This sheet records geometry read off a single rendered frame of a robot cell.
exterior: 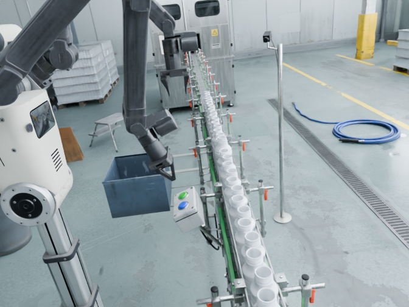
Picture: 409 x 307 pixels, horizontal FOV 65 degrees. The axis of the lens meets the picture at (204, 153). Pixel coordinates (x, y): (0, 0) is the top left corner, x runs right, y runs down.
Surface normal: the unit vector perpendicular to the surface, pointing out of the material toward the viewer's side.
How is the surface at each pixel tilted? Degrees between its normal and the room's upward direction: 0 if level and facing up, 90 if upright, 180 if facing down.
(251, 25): 90
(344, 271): 0
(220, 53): 90
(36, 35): 111
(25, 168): 101
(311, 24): 90
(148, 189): 90
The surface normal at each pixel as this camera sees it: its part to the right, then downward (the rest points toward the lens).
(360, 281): -0.11, -0.91
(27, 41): 0.29, 0.66
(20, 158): 0.08, 0.56
